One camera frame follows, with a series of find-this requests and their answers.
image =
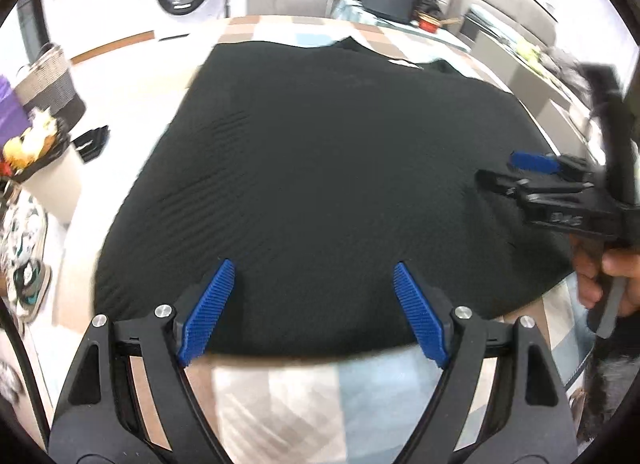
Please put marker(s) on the purple bag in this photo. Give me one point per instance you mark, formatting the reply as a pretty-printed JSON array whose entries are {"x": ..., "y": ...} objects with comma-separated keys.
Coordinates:
[{"x": 11, "y": 109}]

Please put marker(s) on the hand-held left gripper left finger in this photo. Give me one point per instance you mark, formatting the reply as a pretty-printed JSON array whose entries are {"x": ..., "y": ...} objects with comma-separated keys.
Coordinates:
[{"x": 210, "y": 309}]

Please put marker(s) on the red round tin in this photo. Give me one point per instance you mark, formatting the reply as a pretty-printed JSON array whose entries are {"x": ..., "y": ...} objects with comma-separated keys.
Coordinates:
[{"x": 429, "y": 24}]

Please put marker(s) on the checkered blanket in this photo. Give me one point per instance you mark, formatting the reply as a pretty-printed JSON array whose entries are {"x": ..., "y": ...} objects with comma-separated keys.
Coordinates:
[{"x": 310, "y": 404}]

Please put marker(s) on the yellow plush toy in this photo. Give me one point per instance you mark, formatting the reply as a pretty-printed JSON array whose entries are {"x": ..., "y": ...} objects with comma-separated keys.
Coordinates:
[{"x": 27, "y": 142}]

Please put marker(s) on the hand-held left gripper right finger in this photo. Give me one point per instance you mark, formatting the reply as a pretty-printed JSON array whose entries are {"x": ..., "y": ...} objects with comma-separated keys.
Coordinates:
[{"x": 420, "y": 314}]

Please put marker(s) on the wicker basket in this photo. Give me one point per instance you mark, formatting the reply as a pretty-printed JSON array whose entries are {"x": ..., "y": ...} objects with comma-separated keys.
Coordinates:
[{"x": 47, "y": 84}]

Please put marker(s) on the person's right hand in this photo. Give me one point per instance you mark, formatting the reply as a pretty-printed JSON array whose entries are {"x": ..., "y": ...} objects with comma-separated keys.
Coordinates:
[{"x": 617, "y": 269}]

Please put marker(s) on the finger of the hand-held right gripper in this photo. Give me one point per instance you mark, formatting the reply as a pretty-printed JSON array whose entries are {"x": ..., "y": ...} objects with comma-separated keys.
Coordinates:
[
  {"x": 505, "y": 183},
  {"x": 532, "y": 162}
]

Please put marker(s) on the green toy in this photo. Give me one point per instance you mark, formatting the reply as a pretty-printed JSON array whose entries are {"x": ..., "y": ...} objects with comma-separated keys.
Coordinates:
[{"x": 530, "y": 52}]

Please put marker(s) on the low grey cabinet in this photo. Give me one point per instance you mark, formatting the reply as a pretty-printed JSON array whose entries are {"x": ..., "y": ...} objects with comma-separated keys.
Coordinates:
[{"x": 505, "y": 52}]

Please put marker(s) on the black knit sweater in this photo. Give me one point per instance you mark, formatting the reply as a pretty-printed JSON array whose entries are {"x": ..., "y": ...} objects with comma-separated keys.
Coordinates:
[{"x": 320, "y": 184}]

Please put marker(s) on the black slippers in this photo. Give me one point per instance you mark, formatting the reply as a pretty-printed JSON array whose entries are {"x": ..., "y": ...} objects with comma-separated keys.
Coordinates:
[{"x": 91, "y": 142}]

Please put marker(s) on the white patterned shoe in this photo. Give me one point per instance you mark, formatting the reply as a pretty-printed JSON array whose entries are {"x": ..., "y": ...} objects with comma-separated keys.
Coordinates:
[{"x": 22, "y": 254}]

